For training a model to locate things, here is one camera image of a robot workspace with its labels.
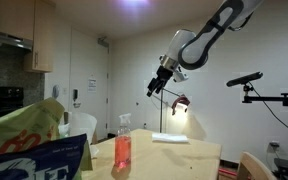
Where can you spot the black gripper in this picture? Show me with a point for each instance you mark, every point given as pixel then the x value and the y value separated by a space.
pixel 163 76

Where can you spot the pink liquid spray bottle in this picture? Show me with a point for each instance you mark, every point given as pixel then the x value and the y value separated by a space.
pixel 123 150

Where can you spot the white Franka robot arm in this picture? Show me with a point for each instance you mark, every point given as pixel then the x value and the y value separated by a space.
pixel 197 46

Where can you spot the white folded cloth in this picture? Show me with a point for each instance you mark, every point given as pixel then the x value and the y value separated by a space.
pixel 169 138

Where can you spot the paper notice on door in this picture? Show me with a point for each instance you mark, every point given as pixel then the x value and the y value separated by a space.
pixel 92 85

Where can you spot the metal door closer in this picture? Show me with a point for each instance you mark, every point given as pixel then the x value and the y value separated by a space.
pixel 103 42

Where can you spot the white door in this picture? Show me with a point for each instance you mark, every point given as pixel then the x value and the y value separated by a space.
pixel 87 60

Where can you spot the wooden dining chair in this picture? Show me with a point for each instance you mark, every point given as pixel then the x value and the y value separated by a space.
pixel 250 166

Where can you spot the green orange snack bag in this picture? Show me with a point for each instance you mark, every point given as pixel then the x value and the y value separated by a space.
pixel 20 130

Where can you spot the blue snack bag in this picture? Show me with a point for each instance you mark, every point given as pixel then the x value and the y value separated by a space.
pixel 34 163

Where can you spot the black kitchen stove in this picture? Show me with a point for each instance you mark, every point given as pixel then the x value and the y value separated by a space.
pixel 2 103

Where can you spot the metal range hood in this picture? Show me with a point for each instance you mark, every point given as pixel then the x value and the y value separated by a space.
pixel 4 38

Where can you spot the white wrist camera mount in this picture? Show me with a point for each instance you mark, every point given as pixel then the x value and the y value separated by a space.
pixel 180 75

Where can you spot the white light switch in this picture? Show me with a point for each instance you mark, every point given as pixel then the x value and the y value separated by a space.
pixel 65 91

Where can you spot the black stereo camera bar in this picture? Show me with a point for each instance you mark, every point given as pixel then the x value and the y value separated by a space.
pixel 244 79

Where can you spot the grey round wall device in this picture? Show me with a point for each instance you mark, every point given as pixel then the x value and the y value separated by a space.
pixel 55 91

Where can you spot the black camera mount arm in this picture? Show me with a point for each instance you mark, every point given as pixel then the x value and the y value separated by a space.
pixel 267 98

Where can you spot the wooden wall cabinet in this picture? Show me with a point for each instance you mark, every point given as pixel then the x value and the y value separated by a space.
pixel 42 36
pixel 7 16

